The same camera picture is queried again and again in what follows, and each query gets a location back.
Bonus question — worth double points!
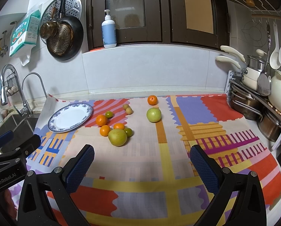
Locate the white spoon left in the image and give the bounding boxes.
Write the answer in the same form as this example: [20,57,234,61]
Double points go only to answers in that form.
[270,22,281,69]

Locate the blue white soap dispenser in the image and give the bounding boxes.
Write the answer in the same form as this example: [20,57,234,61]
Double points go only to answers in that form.
[102,9,117,48]

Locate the steel kitchen sink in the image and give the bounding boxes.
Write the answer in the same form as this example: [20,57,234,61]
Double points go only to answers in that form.
[0,113,40,153]

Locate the steel spatula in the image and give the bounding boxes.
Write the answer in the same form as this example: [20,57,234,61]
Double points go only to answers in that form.
[257,21,271,96]

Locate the small brass saucepan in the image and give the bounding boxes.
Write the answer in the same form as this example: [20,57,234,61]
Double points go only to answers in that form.
[40,6,58,39]

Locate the colourful patterned table mat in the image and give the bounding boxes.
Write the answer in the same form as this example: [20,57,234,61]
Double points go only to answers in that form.
[27,94,281,225]

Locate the small brown longan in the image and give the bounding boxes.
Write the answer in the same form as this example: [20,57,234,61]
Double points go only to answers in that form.
[123,104,129,110]
[126,107,133,115]

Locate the black frying pan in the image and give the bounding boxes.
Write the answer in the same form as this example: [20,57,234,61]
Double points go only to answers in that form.
[46,0,84,61]

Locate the small green lime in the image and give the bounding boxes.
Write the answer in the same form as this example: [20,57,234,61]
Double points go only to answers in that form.
[105,111,114,118]
[124,128,133,138]

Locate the blue white porcelain plate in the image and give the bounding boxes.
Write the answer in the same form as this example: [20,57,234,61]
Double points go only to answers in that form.
[47,103,93,133]

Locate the chrome kitchen faucet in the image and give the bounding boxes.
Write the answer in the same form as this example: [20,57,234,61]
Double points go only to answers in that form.
[0,64,33,116]

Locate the small green lime front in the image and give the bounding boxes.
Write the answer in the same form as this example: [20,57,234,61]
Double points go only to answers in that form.
[124,128,133,138]

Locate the wire basket with items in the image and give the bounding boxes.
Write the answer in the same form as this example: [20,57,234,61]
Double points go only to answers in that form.
[5,73,19,97]

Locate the green white paper towel pack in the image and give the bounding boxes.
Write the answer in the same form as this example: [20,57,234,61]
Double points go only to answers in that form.
[9,9,41,66]

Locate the large green apple front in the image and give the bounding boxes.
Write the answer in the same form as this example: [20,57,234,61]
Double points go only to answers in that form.
[108,129,128,147]

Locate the dark wooden window frame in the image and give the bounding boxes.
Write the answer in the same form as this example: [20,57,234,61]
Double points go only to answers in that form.
[86,0,230,50]

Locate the steel pot on rack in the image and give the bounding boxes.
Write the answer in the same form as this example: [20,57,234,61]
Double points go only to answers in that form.
[230,84,263,121]

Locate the green apple back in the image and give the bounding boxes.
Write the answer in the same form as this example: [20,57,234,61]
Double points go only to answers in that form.
[147,108,161,123]

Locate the orange mandarin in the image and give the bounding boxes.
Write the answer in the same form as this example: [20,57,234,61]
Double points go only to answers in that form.
[100,125,111,137]
[95,114,108,127]
[147,95,158,106]
[113,123,125,130]

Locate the thin curved steel faucet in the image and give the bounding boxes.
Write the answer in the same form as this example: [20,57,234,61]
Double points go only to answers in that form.
[21,72,47,98]

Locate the perforated steel steamer tray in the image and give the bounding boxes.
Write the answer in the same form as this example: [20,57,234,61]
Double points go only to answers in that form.
[40,0,82,37]

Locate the white pot cream handles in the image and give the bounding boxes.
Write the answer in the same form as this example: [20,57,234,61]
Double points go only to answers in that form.
[216,45,266,91]

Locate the small green lime back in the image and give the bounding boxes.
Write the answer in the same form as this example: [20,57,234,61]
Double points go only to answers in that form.
[105,111,114,118]

